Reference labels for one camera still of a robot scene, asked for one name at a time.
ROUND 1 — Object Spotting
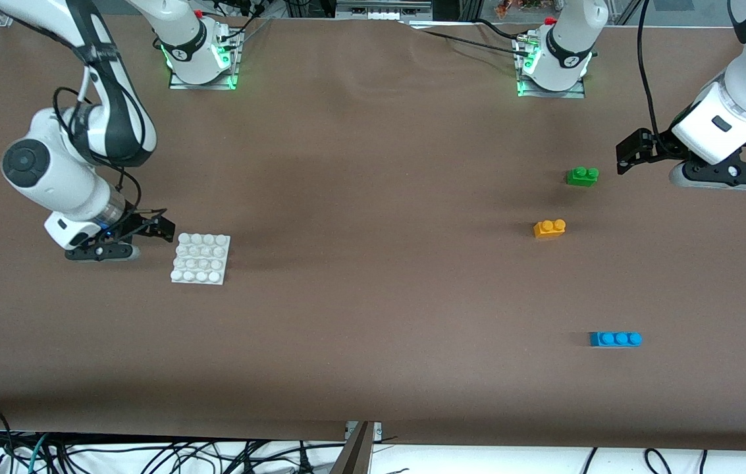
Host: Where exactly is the black base cable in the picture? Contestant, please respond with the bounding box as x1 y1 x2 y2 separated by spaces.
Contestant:
211 0 275 47
420 29 531 52
475 18 528 40

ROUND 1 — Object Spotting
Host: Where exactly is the white power strip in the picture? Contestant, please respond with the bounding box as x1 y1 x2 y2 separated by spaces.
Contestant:
335 0 434 20

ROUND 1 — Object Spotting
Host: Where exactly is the brown table cover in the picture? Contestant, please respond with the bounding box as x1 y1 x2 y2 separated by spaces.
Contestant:
0 12 746 454

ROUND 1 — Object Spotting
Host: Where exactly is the white studded base plate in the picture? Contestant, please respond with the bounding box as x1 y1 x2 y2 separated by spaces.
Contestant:
170 232 232 286

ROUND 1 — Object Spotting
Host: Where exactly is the green two-stud block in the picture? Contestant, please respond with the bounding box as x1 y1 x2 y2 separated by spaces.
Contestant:
566 166 600 187

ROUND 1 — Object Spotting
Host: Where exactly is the teal floor cable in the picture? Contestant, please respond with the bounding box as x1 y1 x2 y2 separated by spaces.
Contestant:
7 433 51 474

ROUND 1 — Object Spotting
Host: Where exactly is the blue three-stud block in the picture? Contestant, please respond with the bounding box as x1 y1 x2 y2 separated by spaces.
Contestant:
589 330 643 348

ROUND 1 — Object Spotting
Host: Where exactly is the grey metal beam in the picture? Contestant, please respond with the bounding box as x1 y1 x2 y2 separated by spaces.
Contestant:
328 423 375 474

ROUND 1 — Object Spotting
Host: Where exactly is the silver metal bracket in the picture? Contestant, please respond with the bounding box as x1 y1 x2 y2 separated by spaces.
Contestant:
345 421 383 440

